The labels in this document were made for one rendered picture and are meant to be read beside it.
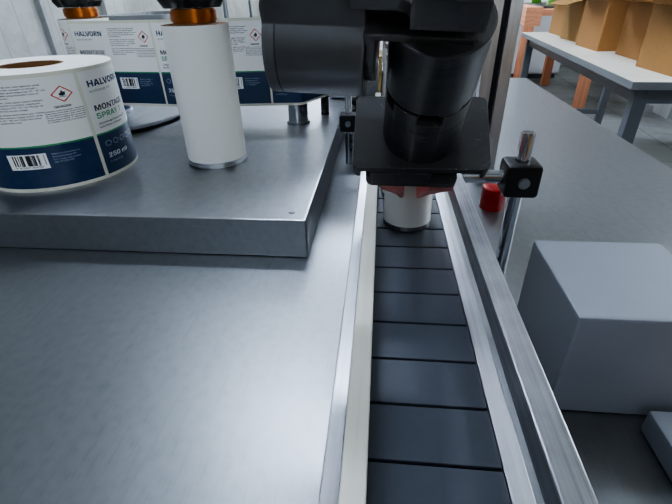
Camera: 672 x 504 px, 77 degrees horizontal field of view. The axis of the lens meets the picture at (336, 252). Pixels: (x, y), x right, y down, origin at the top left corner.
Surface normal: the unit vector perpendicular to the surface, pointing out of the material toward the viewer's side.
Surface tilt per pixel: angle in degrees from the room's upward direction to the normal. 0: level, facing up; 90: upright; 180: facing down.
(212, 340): 0
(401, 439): 0
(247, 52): 90
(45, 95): 90
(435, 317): 0
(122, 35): 90
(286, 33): 75
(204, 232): 90
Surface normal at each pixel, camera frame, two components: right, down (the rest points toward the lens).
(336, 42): -0.14, 0.39
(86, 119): 0.83, 0.27
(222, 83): 0.69, 0.36
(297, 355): -0.02, -0.85
